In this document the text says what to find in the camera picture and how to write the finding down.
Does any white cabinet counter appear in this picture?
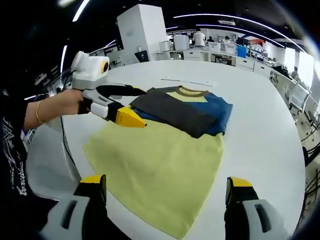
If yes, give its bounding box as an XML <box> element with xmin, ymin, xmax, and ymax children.
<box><xmin>156</xmin><ymin>46</ymin><xmax>272</xmax><ymax>76</ymax></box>

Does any yellow blue grey garment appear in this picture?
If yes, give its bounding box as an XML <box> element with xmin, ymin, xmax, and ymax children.
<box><xmin>82</xmin><ymin>85</ymin><xmax>234</xmax><ymax>240</ymax></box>

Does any white office chair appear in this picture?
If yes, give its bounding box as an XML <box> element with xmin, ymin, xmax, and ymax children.
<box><xmin>289</xmin><ymin>82</ymin><xmax>312</xmax><ymax>113</ymax></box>

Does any white box appliance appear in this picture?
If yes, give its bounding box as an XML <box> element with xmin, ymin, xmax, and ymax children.
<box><xmin>159</xmin><ymin>40</ymin><xmax>173</xmax><ymax>53</ymax></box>
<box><xmin>173</xmin><ymin>34</ymin><xmax>190</xmax><ymax>51</ymax></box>

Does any white square pillar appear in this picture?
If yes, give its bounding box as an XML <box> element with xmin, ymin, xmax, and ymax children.
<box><xmin>116</xmin><ymin>3</ymin><xmax>167</xmax><ymax>66</ymax></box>

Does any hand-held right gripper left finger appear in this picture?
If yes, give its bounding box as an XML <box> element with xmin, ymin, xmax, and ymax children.
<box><xmin>39</xmin><ymin>174</ymin><xmax>113</xmax><ymax>240</ymax></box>

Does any black tilted board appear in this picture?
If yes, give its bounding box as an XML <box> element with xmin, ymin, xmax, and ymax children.
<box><xmin>134</xmin><ymin>50</ymin><xmax>149</xmax><ymax>63</ymax></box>

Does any person's left hand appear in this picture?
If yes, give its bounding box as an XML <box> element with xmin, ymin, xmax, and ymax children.
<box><xmin>46</xmin><ymin>87</ymin><xmax>85</xmax><ymax>123</ymax></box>

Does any gold bracelet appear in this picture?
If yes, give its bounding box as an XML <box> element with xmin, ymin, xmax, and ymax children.
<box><xmin>35</xmin><ymin>99</ymin><xmax>49</xmax><ymax>125</ymax></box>

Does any white flat strip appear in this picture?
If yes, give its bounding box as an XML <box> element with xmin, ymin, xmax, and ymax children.
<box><xmin>160</xmin><ymin>77</ymin><xmax>216</xmax><ymax>87</ymax></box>

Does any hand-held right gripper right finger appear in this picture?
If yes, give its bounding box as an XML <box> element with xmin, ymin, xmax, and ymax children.
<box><xmin>224</xmin><ymin>176</ymin><xmax>292</xmax><ymax>240</ymax></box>

